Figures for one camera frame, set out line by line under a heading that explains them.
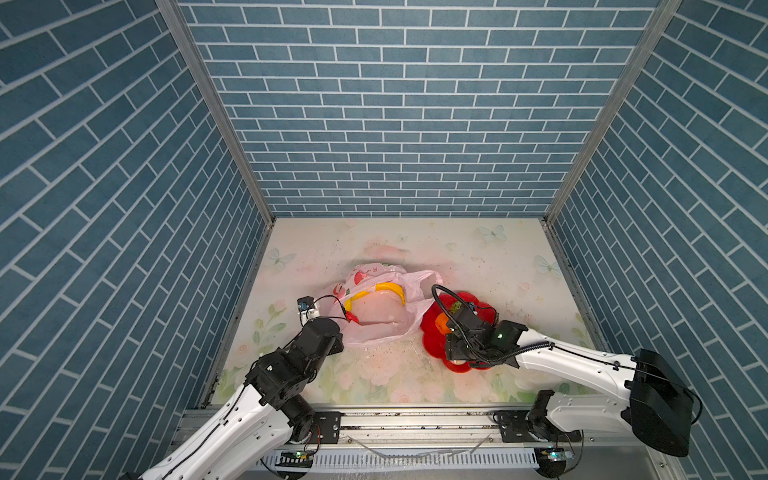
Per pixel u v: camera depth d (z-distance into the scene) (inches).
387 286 38.1
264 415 19.1
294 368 21.3
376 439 28.9
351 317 34.4
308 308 25.6
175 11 27.4
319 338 21.5
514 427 29.0
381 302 38.1
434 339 33.3
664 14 27.8
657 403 16.0
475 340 24.4
